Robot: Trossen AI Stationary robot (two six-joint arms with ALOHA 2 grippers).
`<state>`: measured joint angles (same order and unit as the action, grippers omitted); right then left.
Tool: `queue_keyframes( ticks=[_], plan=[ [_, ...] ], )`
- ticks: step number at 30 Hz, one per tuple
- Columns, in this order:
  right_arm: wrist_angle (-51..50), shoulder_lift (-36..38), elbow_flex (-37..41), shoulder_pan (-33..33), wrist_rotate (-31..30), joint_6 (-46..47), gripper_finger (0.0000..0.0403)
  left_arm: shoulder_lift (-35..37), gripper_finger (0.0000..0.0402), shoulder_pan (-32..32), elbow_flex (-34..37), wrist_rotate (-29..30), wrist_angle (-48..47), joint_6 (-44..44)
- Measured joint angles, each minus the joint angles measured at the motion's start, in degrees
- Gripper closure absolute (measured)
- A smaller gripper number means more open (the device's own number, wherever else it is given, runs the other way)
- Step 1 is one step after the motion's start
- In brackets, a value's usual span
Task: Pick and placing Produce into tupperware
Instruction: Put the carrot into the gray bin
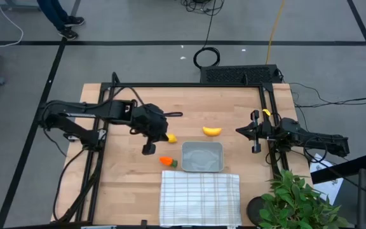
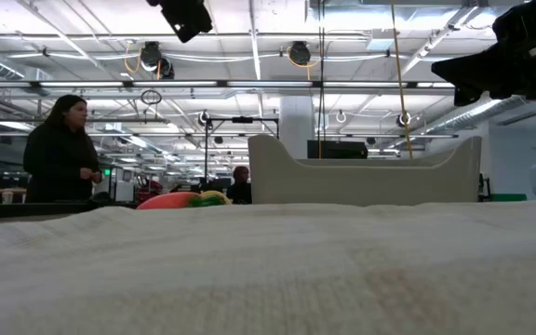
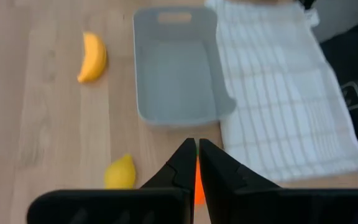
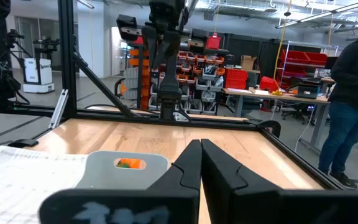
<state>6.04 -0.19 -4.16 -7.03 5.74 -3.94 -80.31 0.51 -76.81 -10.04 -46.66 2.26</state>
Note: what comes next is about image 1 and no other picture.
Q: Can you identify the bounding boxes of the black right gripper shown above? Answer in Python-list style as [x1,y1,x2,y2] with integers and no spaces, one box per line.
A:
[235,109,276,155]

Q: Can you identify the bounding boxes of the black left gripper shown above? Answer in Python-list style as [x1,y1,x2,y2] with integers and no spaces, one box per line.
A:
[130,103,170,156]

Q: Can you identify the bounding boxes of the orange toy carrot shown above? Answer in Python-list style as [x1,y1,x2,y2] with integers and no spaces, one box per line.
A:
[159,156,179,169]

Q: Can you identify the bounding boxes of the yellow toy banana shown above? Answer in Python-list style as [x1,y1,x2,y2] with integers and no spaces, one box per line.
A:
[202,126,223,137]

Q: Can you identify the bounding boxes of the grey plastic tupperware container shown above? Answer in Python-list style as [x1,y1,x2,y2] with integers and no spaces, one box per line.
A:
[180,141,225,174]

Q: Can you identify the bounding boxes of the black computer case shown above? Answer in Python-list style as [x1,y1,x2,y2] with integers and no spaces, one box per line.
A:
[200,64,282,85]

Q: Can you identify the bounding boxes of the white checked dish towel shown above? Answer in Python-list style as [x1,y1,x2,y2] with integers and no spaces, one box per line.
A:
[159,170,243,228]

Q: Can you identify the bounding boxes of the black plant pot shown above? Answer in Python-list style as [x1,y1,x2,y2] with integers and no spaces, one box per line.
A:
[246,196,268,226]

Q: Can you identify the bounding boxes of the green leafy plant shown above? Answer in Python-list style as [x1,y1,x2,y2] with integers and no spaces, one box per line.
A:
[259,168,351,229]

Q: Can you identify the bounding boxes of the white printed paper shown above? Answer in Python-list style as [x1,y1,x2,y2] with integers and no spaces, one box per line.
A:
[309,153,344,204]

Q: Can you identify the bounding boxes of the person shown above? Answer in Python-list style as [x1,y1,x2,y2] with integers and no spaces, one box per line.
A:
[36,0,85,41]

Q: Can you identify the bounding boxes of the black metal table frame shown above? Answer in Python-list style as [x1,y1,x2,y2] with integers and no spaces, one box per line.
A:
[51,71,290,223]

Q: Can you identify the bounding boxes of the thin black cables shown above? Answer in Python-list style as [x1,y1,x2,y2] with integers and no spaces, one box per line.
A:
[289,81,366,109]

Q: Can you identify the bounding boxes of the black coiled floor cable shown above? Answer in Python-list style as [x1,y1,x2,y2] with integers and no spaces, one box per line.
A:
[193,0,222,69]

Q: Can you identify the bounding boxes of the yellow cable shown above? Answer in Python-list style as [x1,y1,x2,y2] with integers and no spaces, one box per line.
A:
[264,0,286,66]

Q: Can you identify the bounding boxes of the tangled black cable bundle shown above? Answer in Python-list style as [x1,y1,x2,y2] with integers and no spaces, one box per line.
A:
[180,0,225,15]

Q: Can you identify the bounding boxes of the white cable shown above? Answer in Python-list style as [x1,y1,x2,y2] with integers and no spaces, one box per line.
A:
[0,0,24,48]

